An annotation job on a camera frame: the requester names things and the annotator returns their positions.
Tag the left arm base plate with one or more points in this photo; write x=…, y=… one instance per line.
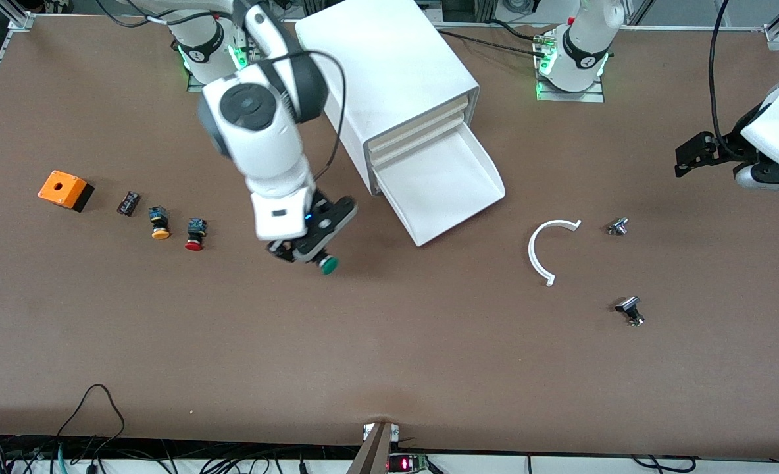
x=570, y=97

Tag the yellow push button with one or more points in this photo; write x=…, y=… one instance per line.
x=160, y=227

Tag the small silver metal knob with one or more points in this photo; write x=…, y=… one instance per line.
x=618, y=226

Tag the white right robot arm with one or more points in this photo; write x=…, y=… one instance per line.
x=264, y=151

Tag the red push button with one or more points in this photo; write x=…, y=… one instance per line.
x=195, y=237

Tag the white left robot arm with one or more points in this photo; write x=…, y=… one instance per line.
x=577, y=79

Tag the beige closed cabinet drawer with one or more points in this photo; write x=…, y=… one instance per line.
x=416, y=127
x=416, y=140
x=386, y=163

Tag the orange button enclosure box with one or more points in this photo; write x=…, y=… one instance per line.
x=60, y=191

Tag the white scoop-front cabinet drawer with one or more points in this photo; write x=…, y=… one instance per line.
x=442, y=197

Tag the white curved plastic arc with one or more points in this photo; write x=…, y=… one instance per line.
x=531, y=252

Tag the red-lit electronic device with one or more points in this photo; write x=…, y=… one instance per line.
x=406, y=464

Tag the green push button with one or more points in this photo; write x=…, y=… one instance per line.
x=328, y=265

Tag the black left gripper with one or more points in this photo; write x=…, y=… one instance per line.
x=726, y=145

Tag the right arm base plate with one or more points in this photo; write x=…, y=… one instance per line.
x=222, y=88

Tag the white drawer cabinet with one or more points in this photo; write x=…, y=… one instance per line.
x=383, y=66

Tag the table edge clamp mount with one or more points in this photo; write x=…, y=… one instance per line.
x=373, y=454

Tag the small black contact block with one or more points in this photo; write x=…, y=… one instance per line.
x=128, y=203

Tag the black-capped metal switch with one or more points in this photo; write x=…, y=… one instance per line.
x=627, y=305

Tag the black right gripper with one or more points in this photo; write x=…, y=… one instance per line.
x=284, y=254

